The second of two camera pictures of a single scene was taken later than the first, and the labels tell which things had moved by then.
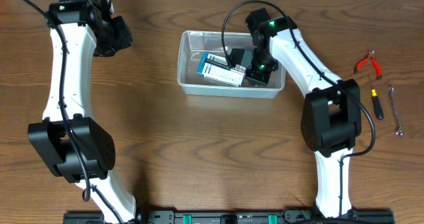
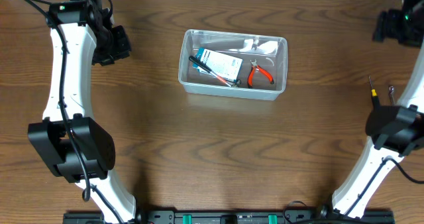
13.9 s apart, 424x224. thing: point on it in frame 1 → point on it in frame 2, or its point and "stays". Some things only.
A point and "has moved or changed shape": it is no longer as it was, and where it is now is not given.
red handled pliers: [370, 55] has moved or changed shape
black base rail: [356, 217] stays
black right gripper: [261, 79] → [390, 28]
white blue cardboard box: [234, 76] has moved or changed shape
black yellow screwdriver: [375, 101] stays
